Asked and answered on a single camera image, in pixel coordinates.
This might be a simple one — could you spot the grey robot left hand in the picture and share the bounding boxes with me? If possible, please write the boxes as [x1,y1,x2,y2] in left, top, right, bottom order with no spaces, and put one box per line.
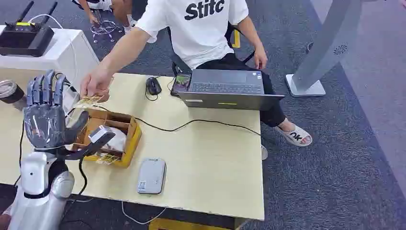
[23,69,90,150]

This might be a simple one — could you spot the person's right hand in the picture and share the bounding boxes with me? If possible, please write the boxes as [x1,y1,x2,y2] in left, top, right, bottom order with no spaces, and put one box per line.
[79,68,114,103]

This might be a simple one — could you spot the person's left hand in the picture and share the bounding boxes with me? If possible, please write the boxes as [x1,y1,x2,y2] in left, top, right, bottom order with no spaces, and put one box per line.
[253,46,269,71]

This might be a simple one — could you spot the stack of cards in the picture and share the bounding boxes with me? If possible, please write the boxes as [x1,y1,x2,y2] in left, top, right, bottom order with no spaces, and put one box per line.
[73,94,106,109]

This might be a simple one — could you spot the black office chair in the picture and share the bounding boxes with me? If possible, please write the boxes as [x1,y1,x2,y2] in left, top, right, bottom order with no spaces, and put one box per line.
[166,21,256,78]

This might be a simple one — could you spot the white cabinet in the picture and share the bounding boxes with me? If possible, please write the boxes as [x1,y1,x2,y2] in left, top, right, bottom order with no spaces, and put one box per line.
[0,24,101,93]

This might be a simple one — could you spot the dark cup with pale lid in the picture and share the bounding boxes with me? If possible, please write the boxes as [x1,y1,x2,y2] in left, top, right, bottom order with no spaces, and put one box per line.
[0,80,27,111]

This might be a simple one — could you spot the grey laptop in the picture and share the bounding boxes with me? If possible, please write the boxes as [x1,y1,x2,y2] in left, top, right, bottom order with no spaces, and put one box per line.
[170,68,286,111]

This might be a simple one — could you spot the chrome stool base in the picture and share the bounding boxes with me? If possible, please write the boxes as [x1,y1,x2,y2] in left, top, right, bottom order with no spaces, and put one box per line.
[90,10,119,44]

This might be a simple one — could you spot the black computer mouse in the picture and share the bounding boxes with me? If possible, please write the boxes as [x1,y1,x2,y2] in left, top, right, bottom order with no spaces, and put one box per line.
[146,77,163,96]

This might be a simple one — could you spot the white wrapper in box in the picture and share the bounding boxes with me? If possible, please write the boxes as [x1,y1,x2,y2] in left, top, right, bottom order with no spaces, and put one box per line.
[104,126,128,153]

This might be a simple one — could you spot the grey stand with white base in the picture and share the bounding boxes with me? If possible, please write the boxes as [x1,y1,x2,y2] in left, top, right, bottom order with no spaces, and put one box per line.
[284,0,363,98]

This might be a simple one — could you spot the wooden card box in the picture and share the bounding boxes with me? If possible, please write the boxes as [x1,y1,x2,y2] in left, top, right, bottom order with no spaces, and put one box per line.
[67,108,143,169]

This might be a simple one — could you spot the cards lying in box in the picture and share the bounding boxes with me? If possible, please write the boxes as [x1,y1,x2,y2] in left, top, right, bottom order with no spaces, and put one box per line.
[94,153,121,166]

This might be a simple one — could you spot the person on stool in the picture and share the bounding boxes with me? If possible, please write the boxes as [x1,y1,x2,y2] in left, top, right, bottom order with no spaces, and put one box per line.
[72,0,158,44]

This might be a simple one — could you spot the phone with colourful screen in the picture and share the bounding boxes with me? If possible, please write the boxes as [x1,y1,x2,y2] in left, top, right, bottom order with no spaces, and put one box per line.
[172,73,192,95]

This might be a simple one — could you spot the black router with antennas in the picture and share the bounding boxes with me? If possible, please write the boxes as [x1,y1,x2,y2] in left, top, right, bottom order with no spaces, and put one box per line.
[0,0,59,58]

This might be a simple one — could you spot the white sandal with print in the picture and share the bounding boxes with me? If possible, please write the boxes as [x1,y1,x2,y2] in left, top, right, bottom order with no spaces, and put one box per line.
[274,124,314,148]

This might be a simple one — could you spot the flat grey card reader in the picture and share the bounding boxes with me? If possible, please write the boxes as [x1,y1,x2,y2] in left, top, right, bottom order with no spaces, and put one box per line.
[136,158,167,195]

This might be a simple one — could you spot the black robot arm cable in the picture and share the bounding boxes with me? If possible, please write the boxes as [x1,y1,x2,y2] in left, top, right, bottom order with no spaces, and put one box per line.
[77,155,89,196]
[13,120,26,187]

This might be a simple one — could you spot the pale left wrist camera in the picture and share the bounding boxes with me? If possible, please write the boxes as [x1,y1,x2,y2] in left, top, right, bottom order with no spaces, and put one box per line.
[88,125,116,145]

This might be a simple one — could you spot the black mouse cable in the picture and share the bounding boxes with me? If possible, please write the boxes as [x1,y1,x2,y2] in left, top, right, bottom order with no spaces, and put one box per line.
[144,75,176,102]

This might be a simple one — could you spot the white router cable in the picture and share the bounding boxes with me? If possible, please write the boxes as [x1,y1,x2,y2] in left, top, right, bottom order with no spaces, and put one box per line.
[27,13,64,30]

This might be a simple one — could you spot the long black desk cable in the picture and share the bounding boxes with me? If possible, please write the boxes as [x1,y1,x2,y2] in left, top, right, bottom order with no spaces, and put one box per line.
[91,104,263,138]

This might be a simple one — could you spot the thin white hanging cable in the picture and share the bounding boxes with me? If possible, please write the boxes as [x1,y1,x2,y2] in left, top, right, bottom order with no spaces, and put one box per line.
[121,201,168,226]

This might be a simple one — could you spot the yellow frame under desk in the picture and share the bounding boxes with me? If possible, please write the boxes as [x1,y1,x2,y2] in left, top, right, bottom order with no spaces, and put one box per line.
[148,218,236,230]

